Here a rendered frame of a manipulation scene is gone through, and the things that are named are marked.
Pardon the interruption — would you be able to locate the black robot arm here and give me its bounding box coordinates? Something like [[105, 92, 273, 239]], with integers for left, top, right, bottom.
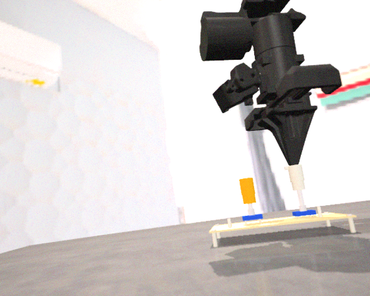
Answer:
[[199, 0, 307, 113]]

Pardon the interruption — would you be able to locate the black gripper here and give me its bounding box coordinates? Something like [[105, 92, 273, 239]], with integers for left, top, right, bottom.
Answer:
[[244, 46, 342, 166]]

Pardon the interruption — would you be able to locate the tan circuit board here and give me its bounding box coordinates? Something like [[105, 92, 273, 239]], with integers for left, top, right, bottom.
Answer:
[[209, 164, 356, 247]]

